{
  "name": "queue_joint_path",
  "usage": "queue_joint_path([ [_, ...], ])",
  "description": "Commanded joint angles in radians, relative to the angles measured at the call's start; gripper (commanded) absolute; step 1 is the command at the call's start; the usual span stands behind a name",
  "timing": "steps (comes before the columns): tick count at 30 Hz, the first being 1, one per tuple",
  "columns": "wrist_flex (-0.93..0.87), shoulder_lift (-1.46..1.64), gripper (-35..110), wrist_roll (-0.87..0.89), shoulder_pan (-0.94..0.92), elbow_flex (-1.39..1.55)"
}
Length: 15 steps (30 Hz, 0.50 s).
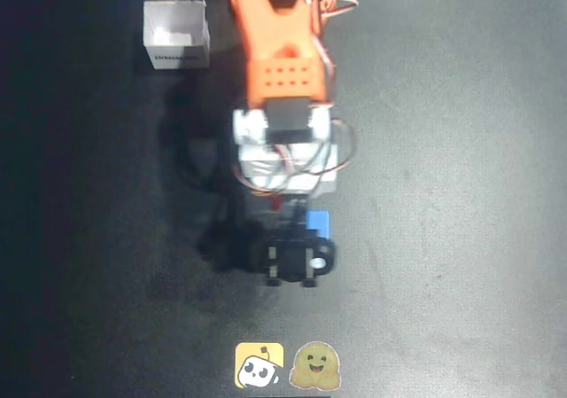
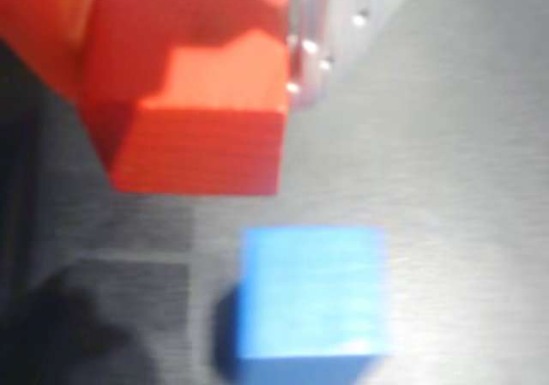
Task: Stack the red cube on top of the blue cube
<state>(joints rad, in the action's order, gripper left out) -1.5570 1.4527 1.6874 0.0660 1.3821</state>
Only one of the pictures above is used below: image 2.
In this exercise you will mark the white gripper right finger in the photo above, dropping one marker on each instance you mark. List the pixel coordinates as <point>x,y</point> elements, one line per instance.
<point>313,50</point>

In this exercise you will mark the blue cube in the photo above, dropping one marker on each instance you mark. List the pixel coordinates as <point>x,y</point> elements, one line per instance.
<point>309,282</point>

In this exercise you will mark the red cube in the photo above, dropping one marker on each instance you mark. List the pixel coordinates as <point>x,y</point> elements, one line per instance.
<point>206,145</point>

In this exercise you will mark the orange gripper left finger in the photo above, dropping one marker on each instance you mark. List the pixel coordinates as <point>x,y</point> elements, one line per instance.
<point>38,16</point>

